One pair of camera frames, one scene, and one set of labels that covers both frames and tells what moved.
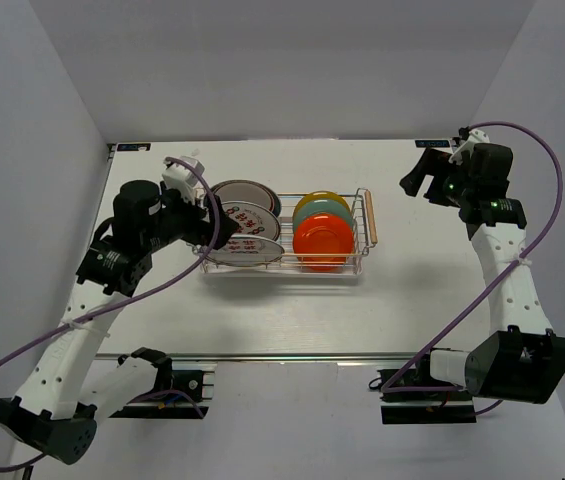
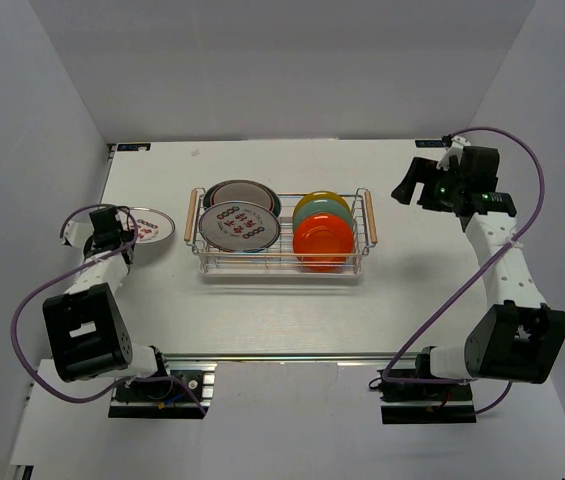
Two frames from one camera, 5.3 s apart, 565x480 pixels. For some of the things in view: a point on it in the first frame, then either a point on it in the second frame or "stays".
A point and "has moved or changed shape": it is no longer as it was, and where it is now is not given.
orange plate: [323, 233] stays
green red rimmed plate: [247, 192] stays
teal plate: [321, 206] stays
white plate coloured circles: [252, 219] stays
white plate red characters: [247, 250] has moved or changed shape
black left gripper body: [181, 219] to [127, 236]
